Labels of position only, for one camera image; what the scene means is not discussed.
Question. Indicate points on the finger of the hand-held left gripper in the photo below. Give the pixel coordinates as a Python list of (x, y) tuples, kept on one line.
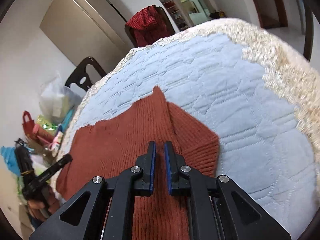
[(60, 162)]

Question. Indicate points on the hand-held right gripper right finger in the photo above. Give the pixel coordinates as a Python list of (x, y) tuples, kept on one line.
[(167, 165)]

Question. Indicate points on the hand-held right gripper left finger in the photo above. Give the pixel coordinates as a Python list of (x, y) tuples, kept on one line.
[(152, 160)]

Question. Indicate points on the rust red knit sweater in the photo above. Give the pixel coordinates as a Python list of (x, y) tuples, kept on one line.
[(125, 142)]

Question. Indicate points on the person's left hand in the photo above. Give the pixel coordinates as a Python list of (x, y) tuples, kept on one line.
[(40, 206)]

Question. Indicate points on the pink ribbon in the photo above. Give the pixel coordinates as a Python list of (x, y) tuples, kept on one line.
[(53, 145)]

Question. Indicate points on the pink bottle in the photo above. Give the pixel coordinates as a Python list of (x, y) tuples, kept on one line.
[(42, 135)]

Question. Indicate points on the red tote bag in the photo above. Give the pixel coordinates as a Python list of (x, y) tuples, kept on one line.
[(28, 127)]

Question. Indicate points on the green patterned packet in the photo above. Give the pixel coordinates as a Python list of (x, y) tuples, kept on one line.
[(46, 125)]

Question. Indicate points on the white plastic bag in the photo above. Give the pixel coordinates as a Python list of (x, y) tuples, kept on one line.
[(56, 100)]

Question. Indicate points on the blue quilted lace-trimmed table cover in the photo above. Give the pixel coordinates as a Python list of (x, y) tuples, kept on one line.
[(225, 92)]

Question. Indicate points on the dark wooden chair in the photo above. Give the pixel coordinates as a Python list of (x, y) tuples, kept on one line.
[(163, 13), (308, 30), (82, 72)]

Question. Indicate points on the red checked garment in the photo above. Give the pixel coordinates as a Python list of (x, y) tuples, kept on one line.
[(147, 25)]

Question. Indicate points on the beige refrigerator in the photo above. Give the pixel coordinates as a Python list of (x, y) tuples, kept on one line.
[(82, 25)]

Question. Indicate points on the shoe rack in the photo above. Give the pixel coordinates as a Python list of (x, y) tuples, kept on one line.
[(175, 15)]

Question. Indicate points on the brown wooden door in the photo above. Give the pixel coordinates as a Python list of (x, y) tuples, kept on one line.
[(270, 5)]

